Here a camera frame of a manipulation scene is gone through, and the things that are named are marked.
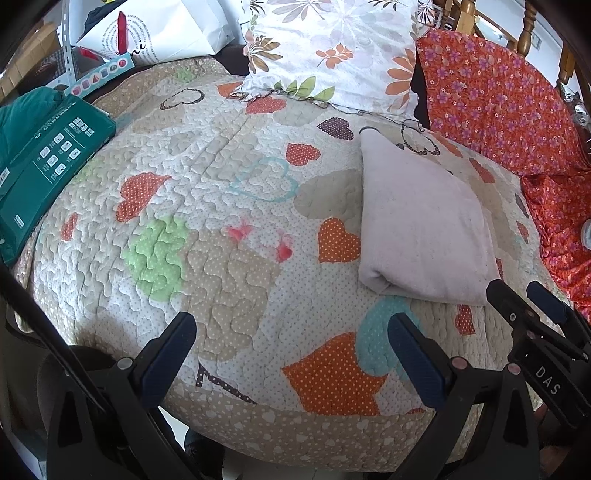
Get green cardboard box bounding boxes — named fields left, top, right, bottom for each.
left=0, top=95, right=116, bottom=266

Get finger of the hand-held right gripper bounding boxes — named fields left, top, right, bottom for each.
left=486, top=279, right=543, bottom=334
left=526, top=281, right=591, bottom=352

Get brown cardboard box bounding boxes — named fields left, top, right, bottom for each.
left=0, top=23, right=63, bottom=99

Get crumpled silver foil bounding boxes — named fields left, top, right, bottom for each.
left=570, top=90, right=591, bottom=131

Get white sweater with orange flowers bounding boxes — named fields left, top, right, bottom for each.
left=358, top=129, right=502, bottom=306

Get heart pattern quilted blanket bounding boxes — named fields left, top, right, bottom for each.
left=11, top=58, right=578, bottom=472

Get grey perforated metal bar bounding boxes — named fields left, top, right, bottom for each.
left=62, top=0, right=77, bottom=90

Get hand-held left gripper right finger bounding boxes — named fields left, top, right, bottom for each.
left=387, top=313, right=541, bottom=480

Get teal cloth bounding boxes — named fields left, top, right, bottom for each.
left=0, top=88, right=66, bottom=163

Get orange floral cloth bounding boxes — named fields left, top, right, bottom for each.
left=416, top=30, right=591, bottom=310

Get toy box with coloured shapes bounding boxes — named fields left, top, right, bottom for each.
left=62, top=53, right=134, bottom=97

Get black strap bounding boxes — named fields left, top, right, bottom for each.
left=0, top=265, right=109, bottom=412

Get white floral pillow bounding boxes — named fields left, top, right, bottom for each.
left=240, top=0, right=423, bottom=123

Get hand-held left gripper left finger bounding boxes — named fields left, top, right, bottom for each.
left=46, top=311, right=198, bottom=480

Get white paper bag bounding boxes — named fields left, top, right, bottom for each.
left=76, top=0, right=236, bottom=65

